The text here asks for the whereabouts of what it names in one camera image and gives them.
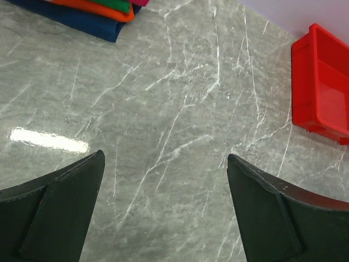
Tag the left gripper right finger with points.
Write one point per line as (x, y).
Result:
(279, 221)

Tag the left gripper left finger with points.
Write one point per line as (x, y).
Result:
(47, 218)

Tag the red plastic tray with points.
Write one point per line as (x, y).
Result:
(319, 78)

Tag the folded navy blue t shirt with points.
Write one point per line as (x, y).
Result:
(92, 24)

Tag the folded orange t shirt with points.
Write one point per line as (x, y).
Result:
(96, 8)

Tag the folded green t shirt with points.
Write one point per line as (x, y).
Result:
(119, 5)

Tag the folded pink t shirt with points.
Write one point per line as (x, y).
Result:
(141, 3)

